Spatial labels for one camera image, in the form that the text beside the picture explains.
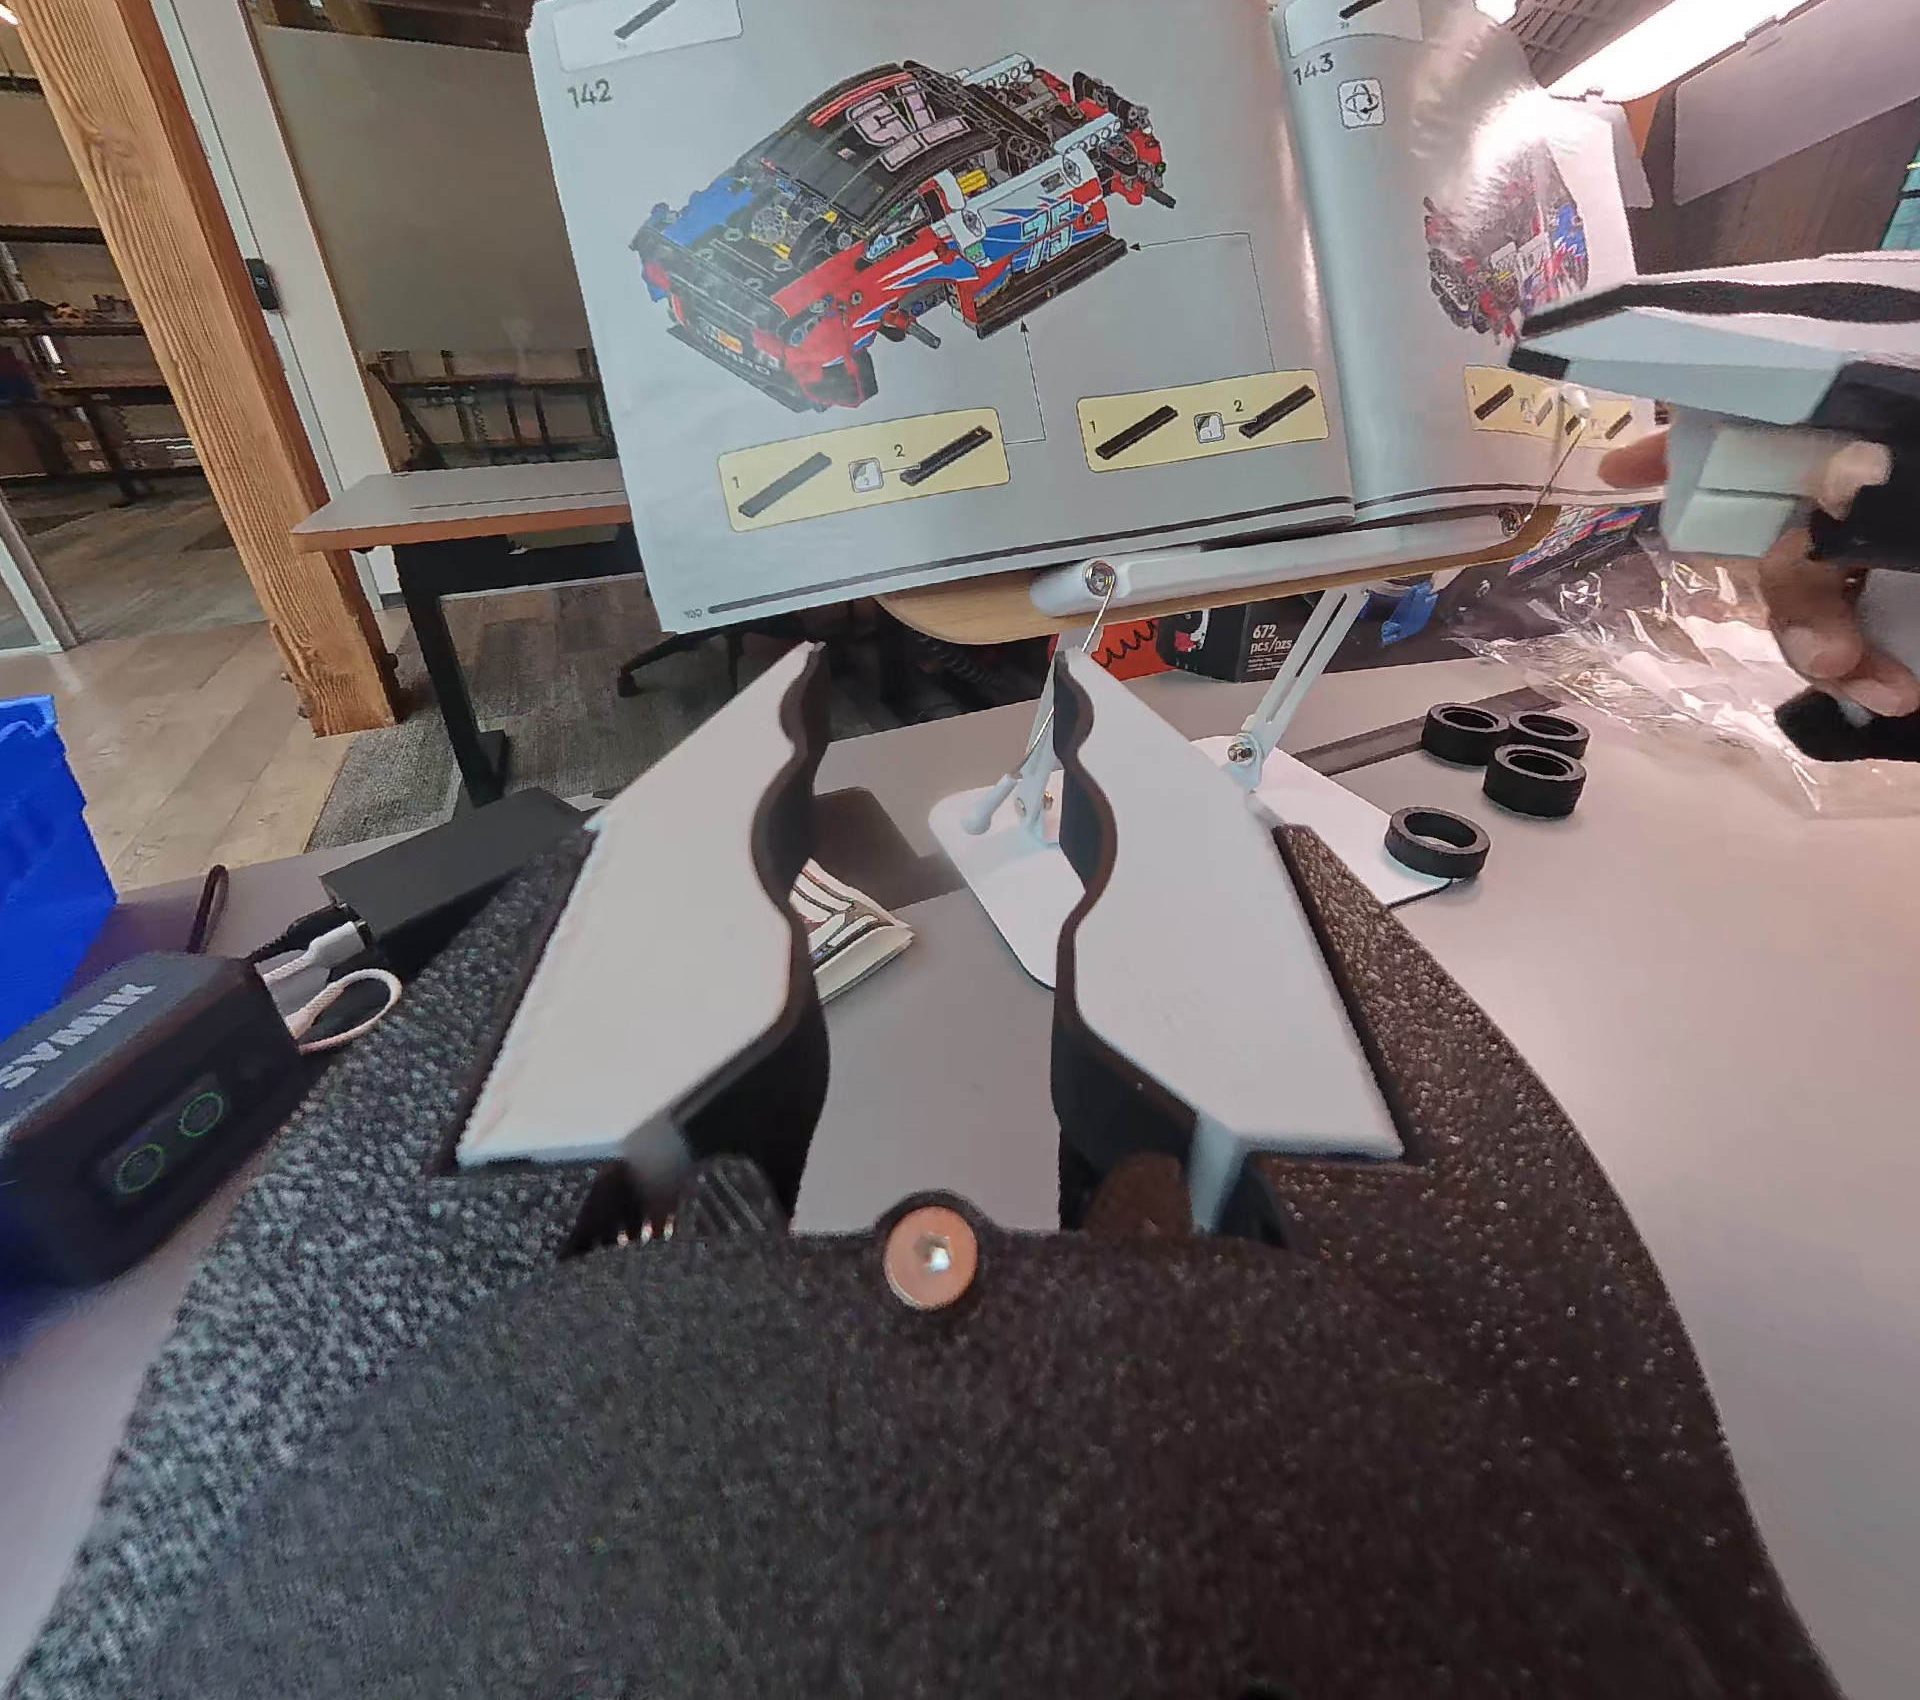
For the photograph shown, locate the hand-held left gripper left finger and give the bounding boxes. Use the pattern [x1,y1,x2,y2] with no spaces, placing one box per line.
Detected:
[454,637,833,1234]

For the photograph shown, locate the folded sticker sheet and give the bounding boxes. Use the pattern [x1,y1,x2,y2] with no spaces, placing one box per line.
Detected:
[786,859,918,1003]

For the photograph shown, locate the white book stand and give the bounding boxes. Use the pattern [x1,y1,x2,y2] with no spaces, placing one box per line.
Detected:
[873,386,1670,986]

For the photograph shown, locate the black power bank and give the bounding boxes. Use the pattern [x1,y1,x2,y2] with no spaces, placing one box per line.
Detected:
[0,953,309,1289]

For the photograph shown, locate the background standing desk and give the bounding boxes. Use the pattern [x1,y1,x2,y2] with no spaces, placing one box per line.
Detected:
[291,462,649,810]

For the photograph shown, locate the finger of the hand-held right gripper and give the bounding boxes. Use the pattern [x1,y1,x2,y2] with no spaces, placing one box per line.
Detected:
[1543,248,1920,326]
[1506,295,1920,558]

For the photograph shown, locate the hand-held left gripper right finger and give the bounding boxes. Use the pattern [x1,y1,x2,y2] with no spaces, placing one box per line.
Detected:
[1046,649,1407,1234]

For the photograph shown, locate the background storage shelves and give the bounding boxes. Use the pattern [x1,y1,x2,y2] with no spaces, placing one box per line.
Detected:
[0,290,204,502]

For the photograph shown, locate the white charging cable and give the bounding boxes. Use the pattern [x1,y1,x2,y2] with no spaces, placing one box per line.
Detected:
[253,911,403,1058]

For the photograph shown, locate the blue plastic bin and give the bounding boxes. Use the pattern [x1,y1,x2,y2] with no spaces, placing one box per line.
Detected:
[0,691,119,1050]

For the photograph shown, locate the wooden post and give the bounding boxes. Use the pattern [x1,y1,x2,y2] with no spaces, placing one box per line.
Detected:
[0,0,399,738]

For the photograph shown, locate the toy car set box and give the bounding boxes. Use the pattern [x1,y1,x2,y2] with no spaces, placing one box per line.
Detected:
[1085,495,1667,682]

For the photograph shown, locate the black power adapter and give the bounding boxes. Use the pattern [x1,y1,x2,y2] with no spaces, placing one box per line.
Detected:
[317,787,590,974]

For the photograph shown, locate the clear plastic bag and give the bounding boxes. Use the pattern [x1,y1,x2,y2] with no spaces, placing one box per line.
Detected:
[1439,513,1920,819]

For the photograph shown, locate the grey desk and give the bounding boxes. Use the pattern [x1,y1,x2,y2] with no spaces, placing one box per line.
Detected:
[0,663,1920,1700]

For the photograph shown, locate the toy car instruction booklet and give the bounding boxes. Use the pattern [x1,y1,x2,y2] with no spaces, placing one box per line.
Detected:
[523,0,1643,640]

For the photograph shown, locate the person's right hand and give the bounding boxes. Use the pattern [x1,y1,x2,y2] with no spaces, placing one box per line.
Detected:
[1595,431,1920,715]

